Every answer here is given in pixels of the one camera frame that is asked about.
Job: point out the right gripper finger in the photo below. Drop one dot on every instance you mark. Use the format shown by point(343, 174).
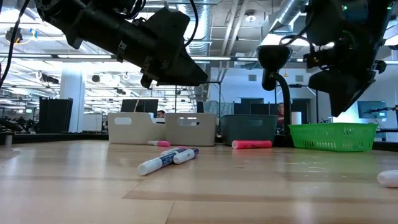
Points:
point(332, 87)
point(354, 90)

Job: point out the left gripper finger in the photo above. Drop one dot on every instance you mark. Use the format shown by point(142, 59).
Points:
point(177, 81)
point(186, 67)

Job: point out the green plastic mesh basket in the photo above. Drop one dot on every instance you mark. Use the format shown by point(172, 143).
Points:
point(332, 137)

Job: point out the white plastic bin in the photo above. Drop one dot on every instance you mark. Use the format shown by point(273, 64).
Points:
point(136, 132)

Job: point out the purple cap white marker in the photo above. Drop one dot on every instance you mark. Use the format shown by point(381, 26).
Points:
point(157, 162)
point(186, 155)

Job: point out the orange cap white marker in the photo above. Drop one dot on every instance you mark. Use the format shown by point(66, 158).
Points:
point(388, 178)

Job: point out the pink highlighter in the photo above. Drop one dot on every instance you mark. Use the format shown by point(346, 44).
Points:
point(252, 144)

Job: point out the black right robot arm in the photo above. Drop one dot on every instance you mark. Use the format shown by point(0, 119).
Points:
point(357, 21)

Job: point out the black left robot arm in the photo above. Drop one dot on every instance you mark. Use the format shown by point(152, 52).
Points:
point(87, 25)

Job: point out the monitor on arm mount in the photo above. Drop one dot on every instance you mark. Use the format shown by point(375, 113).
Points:
point(371, 109)

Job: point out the long ceiling light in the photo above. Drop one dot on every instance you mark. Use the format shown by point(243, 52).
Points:
point(84, 56)
point(217, 58)

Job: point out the person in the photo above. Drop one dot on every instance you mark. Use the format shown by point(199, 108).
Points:
point(160, 114)
point(279, 115)

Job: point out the black desk monitor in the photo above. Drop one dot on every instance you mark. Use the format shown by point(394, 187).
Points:
point(140, 105)

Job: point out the white cylinder container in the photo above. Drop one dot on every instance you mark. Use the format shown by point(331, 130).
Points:
point(296, 118)

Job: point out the patterned partition screen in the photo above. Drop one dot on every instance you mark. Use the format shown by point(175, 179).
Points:
point(217, 107)

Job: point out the grey plastic bin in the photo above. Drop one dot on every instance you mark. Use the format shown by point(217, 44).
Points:
point(189, 133)

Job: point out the black gooseneck desk lamp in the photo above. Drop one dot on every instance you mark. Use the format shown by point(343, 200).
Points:
point(273, 59)

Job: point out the black background monitors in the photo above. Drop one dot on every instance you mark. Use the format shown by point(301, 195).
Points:
point(258, 108)

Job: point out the dark teal plastic bin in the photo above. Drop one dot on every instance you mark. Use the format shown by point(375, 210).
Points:
point(248, 130)

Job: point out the white building column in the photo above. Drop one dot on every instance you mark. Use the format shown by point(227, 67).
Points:
point(72, 99)

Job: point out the black partition panel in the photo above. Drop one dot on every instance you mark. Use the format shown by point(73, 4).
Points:
point(56, 115)

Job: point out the dark background robot arms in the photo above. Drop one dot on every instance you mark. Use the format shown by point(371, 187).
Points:
point(18, 124)

